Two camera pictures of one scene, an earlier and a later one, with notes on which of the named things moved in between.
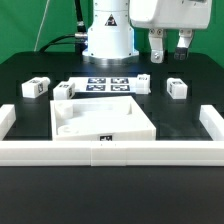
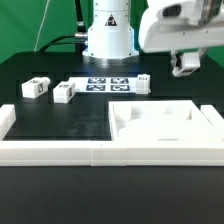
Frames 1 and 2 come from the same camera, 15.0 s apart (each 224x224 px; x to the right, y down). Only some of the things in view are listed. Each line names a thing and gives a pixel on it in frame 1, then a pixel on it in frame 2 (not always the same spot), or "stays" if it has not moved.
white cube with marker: [176, 88] -> [191, 61]
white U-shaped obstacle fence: [114, 153] stays
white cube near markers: [143, 84] stays
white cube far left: [35, 87] stays
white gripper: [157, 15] -> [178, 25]
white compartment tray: [112, 118] -> [160, 120]
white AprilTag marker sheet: [104, 84] stays
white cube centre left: [65, 90] stays
